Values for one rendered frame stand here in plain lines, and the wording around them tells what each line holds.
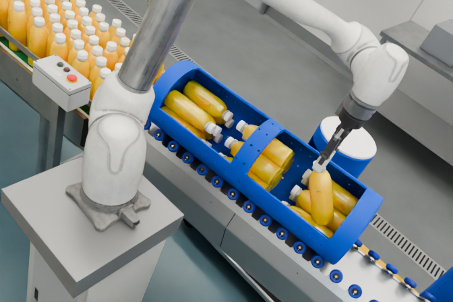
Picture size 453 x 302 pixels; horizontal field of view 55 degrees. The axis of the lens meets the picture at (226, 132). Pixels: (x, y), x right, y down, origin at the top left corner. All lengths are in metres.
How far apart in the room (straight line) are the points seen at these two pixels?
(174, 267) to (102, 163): 1.47
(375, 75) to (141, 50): 0.61
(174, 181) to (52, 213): 0.59
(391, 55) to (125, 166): 0.73
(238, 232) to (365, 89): 0.74
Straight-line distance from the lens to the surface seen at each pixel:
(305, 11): 1.04
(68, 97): 1.64
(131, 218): 1.24
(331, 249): 1.47
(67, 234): 1.24
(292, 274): 1.63
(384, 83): 1.20
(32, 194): 1.33
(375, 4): 4.89
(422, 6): 4.74
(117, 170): 1.14
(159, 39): 1.16
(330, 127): 2.05
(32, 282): 1.72
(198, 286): 2.50
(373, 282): 1.72
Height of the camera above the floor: 2.10
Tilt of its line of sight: 38 degrees down
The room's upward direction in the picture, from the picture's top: 24 degrees clockwise
